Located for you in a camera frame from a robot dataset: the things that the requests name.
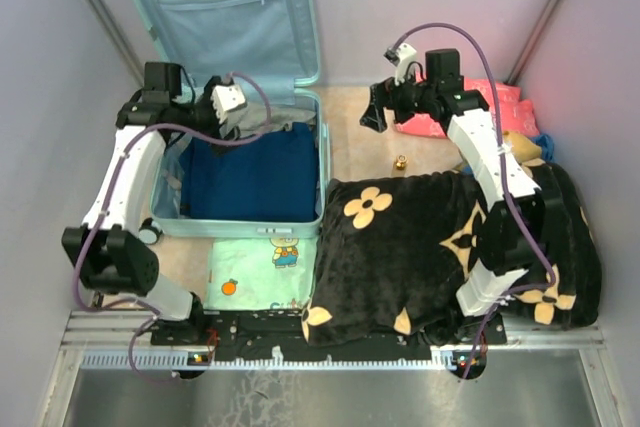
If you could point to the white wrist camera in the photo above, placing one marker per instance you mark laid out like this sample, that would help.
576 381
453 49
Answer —
227 99
402 58

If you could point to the black floral fleece blanket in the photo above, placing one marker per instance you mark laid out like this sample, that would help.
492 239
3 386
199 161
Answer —
396 250

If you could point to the small gold bottle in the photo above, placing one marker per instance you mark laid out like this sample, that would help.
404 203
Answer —
400 163

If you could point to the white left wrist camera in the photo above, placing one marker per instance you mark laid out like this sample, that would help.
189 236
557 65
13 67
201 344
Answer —
227 99

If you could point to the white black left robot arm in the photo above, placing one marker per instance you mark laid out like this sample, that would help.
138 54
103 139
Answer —
106 252

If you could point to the pink printed garment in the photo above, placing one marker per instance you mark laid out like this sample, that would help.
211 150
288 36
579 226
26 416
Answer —
516 115

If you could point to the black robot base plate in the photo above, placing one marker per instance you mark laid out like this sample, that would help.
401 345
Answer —
308 336

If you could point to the light teal hardshell suitcase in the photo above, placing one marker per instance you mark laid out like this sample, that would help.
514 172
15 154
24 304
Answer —
275 43

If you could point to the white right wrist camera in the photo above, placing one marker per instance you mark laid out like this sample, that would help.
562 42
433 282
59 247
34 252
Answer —
402 58

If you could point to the grey cloth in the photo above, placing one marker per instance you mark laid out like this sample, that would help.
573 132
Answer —
252 119

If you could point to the aluminium frame rail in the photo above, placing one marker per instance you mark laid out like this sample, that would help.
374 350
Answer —
518 373

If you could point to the dark blue shirt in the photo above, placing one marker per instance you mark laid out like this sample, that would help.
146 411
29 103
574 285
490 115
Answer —
272 179

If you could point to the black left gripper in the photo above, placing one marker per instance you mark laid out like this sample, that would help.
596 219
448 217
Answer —
216 128

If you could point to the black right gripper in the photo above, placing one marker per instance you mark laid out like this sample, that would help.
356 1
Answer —
383 95

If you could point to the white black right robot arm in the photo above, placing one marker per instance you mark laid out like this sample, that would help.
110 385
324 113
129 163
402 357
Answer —
515 255

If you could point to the light green cartoon cloth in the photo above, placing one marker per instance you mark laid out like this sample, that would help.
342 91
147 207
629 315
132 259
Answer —
260 274

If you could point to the yellow and blue garment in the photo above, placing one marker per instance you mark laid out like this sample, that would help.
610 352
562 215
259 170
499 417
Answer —
530 152

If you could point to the white cable duct strip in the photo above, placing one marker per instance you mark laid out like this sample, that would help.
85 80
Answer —
147 359

